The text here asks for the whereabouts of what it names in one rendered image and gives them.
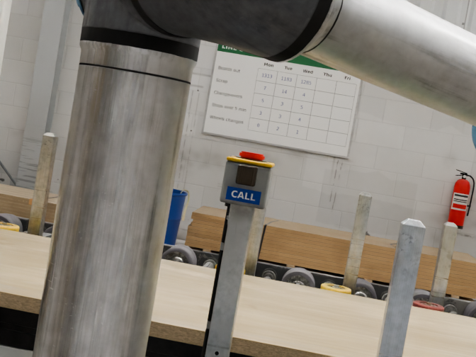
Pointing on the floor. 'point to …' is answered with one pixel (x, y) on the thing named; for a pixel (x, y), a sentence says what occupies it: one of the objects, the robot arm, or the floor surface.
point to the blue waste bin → (176, 215)
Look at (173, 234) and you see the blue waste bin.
